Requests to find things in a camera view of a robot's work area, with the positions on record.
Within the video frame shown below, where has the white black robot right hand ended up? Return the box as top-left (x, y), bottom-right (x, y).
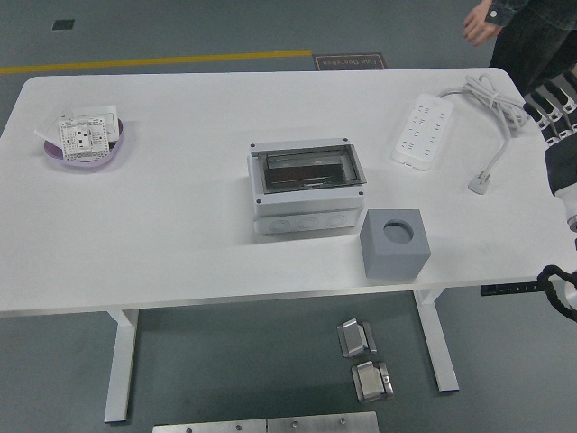
top-left (522, 71), bottom-right (577, 222)

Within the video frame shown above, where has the person's hand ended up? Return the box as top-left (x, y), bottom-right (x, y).
top-left (463, 0), bottom-right (506, 49)

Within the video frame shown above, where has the grey enclosure box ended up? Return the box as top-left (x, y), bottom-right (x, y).
top-left (246, 137), bottom-right (369, 235)

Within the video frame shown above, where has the grey cube with round hole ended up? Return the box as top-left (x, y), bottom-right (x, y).
top-left (359, 207), bottom-right (432, 280)

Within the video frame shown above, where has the person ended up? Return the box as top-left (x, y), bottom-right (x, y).
top-left (484, 0), bottom-right (577, 98)

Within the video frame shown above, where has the white power strip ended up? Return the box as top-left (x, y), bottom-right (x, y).
top-left (389, 92), bottom-right (454, 171)

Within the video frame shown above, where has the black table control panel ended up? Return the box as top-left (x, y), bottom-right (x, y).
top-left (480, 281), bottom-right (542, 298)

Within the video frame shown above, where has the dark floor sign, orange text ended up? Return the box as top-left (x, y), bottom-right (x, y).
top-left (311, 52), bottom-right (387, 72)

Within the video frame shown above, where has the white table leg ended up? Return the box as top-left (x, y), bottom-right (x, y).
top-left (103, 309), bottom-right (140, 424)
top-left (413, 288), bottom-right (460, 392)

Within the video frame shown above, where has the small metal block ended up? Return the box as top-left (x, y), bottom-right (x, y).
top-left (336, 318), bottom-right (378, 359)
top-left (351, 359), bottom-right (395, 403)

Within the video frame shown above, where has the metal plate with holes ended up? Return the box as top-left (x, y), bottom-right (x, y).
top-left (151, 418), bottom-right (268, 433)
top-left (266, 410), bottom-right (380, 433)

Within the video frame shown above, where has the white socket module with holes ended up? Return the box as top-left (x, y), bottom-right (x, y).
top-left (57, 115), bottom-right (111, 162)

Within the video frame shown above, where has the purple bowl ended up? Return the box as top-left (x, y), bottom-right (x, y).
top-left (42, 117), bottom-right (125, 170)

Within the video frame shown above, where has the white power cord with plug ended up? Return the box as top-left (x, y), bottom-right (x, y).
top-left (437, 73), bottom-right (531, 196)

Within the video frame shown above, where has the white flat switch plate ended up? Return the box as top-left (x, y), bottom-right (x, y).
top-left (34, 104), bottom-right (69, 145)
top-left (71, 104), bottom-right (123, 142)

